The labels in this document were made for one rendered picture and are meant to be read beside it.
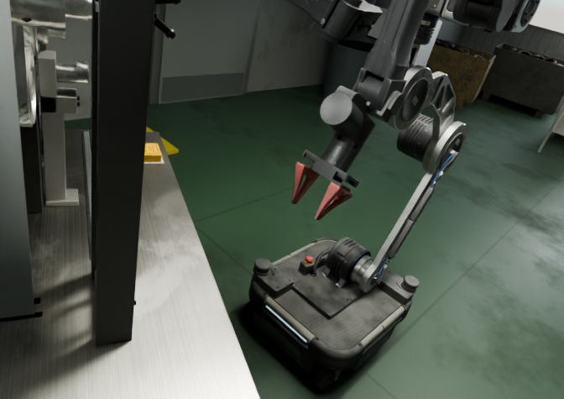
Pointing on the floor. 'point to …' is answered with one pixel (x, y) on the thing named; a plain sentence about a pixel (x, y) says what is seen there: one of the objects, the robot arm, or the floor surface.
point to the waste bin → (346, 63)
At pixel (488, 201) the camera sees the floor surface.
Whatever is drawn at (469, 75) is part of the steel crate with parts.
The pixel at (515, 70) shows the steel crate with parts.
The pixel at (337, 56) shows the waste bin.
